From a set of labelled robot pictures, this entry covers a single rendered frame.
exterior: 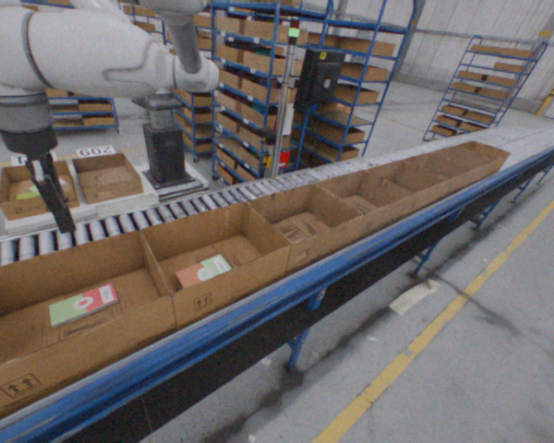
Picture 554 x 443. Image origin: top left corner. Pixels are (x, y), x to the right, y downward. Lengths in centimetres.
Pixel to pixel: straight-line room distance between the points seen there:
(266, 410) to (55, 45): 162
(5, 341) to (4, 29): 72
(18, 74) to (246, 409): 157
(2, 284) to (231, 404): 117
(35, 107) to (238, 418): 151
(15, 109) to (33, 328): 59
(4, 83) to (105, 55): 16
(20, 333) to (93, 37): 75
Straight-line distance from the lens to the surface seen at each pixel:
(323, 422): 173
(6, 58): 56
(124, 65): 49
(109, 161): 198
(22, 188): 192
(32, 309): 102
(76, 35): 51
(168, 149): 166
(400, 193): 147
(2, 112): 60
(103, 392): 79
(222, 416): 166
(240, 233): 111
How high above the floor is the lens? 160
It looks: 36 degrees down
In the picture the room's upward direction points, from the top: 9 degrees clockwise
